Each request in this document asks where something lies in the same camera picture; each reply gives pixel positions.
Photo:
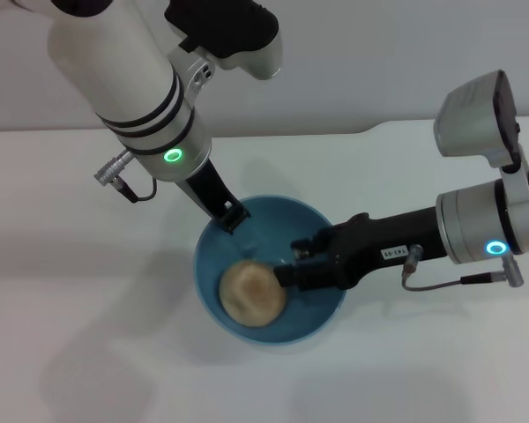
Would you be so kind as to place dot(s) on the beige egg yolk pastry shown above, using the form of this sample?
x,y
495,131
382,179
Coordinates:
x,y
252,293

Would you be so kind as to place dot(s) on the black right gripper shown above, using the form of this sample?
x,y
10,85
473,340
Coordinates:
x,y
370,253

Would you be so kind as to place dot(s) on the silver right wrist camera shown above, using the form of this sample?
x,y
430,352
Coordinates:
x,y
476,114

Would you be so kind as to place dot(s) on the blue bowl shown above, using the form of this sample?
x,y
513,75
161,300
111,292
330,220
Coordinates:
x,y
308,317

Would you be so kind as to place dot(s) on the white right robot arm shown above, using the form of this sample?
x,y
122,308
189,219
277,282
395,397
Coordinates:
x,y
489,220

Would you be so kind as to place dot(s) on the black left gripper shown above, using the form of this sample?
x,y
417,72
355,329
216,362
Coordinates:
x,y
205,189

